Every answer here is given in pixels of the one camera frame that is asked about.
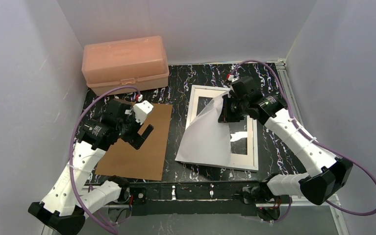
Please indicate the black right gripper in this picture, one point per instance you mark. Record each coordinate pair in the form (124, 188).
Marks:
(228, 110)

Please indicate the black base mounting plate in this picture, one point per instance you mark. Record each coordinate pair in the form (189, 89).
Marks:
(215, 197)

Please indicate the brown backing board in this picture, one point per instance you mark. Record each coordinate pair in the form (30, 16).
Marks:
(147, 162)

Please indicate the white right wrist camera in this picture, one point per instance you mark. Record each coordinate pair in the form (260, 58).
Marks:
(231, 78)

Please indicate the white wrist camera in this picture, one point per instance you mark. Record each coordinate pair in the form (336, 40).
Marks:
(231, 78)
(142, 109)

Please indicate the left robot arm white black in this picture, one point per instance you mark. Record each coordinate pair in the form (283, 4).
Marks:
(63, 209)

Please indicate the white picture frame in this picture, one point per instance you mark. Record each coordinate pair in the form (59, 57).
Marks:
(210, 143)

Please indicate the aluminium front rail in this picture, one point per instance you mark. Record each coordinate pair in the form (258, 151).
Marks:
(265, 216)

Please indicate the clear acrylic glass sheet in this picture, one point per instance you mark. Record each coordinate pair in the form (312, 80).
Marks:
(238, 130)

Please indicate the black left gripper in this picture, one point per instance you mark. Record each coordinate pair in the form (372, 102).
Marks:
(133, 136)

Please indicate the landscape sunset photo print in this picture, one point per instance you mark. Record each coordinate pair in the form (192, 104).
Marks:
(206, 141)

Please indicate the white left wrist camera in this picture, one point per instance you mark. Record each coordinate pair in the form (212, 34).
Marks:
(142, 109)

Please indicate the pink plastic storage box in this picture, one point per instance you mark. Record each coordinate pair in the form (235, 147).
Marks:
(140, 62)

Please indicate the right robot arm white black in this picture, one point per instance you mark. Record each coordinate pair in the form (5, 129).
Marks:
(325, 172)

